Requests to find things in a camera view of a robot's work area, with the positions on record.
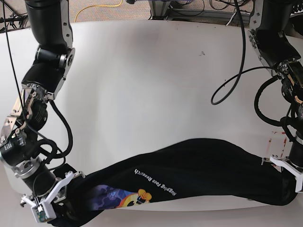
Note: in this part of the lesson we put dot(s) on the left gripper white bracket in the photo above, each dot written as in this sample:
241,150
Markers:
286,164

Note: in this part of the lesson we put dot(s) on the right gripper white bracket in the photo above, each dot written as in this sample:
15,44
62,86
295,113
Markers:
57,195

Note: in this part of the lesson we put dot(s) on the black printed T-shirt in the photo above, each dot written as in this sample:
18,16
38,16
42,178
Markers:
191,168

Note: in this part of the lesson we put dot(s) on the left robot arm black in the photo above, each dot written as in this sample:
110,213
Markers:
268,20

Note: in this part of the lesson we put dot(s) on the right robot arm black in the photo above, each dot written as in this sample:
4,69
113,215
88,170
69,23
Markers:
23,148

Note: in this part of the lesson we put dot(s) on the red tape rectangle marking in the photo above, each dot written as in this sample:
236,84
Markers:
277,144

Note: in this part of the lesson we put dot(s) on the black tripod legs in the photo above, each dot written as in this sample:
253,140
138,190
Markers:
15,22

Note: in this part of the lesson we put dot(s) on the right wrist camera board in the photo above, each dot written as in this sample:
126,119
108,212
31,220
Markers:
43,215

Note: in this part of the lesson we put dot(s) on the aluminium frame post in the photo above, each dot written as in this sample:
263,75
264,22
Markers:
159,8

